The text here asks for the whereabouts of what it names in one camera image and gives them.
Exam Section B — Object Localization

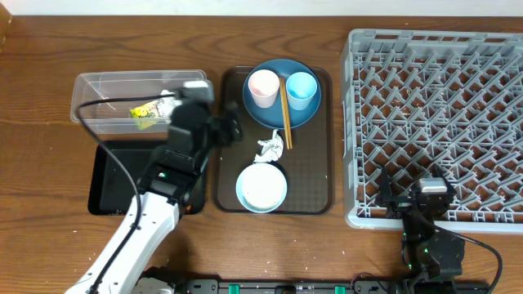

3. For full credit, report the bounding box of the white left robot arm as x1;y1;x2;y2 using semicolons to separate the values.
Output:
69;101;243;293

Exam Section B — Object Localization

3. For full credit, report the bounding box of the light blue bowl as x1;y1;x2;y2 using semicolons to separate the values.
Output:
235;163;288;214

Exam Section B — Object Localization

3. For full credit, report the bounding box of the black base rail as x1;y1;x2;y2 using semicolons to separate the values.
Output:
130;267;491;294

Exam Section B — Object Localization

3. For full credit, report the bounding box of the pink cup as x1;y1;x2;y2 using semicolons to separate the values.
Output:
248;69;279;109

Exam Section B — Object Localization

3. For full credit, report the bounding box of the brown serving tray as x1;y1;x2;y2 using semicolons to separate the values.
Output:
212;66;334;215

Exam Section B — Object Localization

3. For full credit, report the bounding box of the dark blue plate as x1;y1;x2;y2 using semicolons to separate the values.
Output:
243;59;322;129

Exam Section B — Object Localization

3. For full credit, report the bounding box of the clear plastic bin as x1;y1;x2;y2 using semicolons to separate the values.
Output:
70;69;207;134

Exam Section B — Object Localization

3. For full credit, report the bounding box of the grey dishwasher rack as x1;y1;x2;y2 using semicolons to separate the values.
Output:
341;29;522;234

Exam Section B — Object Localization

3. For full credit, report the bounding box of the white napkin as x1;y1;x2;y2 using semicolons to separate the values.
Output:
159;90;181;108

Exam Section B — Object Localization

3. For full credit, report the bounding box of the white tissue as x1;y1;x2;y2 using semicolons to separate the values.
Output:
253;129;284;163

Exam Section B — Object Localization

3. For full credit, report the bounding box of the yellow foil snack wrapper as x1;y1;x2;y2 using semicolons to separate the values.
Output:
130;97;176;130

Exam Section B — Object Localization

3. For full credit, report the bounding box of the black tray bin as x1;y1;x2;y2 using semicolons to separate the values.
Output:
87;140;207;215

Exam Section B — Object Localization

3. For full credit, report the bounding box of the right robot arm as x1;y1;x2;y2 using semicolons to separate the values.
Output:
376;167;465;293

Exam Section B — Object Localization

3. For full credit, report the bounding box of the light blue cup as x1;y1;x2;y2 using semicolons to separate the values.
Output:
285;72;318;110

